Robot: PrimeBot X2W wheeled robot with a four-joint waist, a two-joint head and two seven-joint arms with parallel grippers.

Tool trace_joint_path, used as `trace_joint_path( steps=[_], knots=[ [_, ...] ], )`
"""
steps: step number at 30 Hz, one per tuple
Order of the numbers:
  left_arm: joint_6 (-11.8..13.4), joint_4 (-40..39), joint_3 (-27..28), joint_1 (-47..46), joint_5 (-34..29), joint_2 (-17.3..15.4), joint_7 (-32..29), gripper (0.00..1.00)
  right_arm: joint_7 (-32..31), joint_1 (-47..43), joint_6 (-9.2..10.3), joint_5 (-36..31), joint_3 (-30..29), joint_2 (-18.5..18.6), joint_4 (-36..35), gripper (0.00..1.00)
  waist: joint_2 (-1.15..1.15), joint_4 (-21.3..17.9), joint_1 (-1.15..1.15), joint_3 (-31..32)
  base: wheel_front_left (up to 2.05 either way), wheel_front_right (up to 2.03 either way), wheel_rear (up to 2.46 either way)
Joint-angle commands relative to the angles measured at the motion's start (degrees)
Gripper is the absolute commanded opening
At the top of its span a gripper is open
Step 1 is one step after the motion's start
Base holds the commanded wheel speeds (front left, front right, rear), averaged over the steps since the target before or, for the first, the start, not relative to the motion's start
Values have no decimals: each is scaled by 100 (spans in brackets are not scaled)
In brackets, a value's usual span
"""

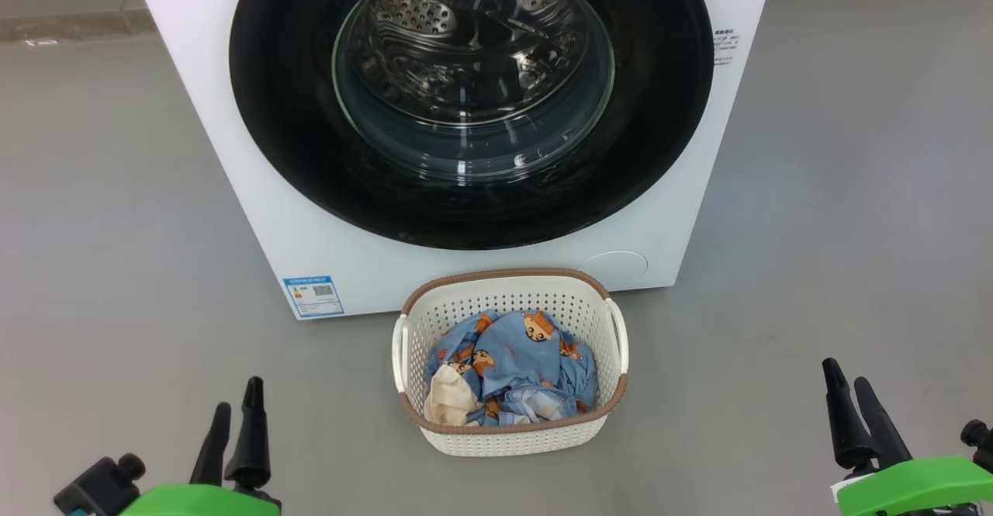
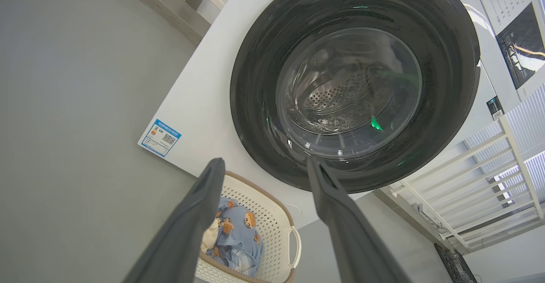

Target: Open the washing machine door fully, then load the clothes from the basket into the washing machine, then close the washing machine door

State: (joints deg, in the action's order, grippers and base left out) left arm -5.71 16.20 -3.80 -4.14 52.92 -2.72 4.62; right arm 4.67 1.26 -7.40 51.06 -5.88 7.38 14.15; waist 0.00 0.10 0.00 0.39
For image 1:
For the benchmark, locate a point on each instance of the blue energy label sticker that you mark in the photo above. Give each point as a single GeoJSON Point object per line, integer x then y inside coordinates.
{"type": "Point", "coordinates": [313, 296]}

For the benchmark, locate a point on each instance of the round white filter cover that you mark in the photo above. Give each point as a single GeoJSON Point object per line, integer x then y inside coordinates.
{"type": "Point", "coordinates": [621, 264]}

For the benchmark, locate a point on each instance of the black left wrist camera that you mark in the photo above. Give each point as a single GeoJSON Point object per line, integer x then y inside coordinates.
{"type": "Point", "coordinates": [97, 489]}

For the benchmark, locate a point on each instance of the cream cloth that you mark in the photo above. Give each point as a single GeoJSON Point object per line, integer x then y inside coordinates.
{"type": "Point", "coordinates": [450, 399]}

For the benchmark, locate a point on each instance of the white front-load washing machine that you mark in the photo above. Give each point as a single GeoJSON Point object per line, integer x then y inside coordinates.
{"type": "Point", "coordinates": [256, 252]}

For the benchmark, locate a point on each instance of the stainless steel washing machine drum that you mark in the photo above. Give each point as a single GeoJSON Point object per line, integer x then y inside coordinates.
{"type": "Point", "coordinates": [419, 12]}

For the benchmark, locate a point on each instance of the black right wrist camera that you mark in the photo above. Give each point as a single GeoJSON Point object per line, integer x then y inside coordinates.
{"type": "Point", "coordinates": [979, 438]}

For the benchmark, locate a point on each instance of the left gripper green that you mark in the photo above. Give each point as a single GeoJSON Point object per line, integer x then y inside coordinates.
{"type": "Point", "coordinates": [202, 502]}

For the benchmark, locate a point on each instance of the small black text sticker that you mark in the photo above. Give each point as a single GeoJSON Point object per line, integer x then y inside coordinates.
{"type": "Point", "coordinates": [725, 46]}

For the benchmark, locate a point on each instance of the white perforated basket brown rim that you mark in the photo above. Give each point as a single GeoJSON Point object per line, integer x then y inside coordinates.
{"type": "Point", "coordinates": [504, 438]}

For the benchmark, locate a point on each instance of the black round glass washer door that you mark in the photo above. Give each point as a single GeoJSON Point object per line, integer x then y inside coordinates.
{"type": "Point", "coordinates": [310, 174]}

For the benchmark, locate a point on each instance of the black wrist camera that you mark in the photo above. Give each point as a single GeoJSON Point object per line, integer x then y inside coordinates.
{"type": "Point", "coordinates": [979, 438]}
{"type": "Point", "coordinates": [97, 489]}

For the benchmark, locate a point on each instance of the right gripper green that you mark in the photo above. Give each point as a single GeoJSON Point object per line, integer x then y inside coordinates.
{"type": "Point", "coordinates": [915, 485]}

